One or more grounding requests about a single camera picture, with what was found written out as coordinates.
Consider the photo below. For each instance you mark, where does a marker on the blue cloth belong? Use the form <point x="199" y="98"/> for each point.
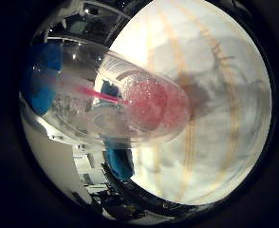
<point x="120" y="161"/>

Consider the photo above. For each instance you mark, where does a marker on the white cloth with yellow stripes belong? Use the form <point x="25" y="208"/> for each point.
<point x="209" y="126"/>

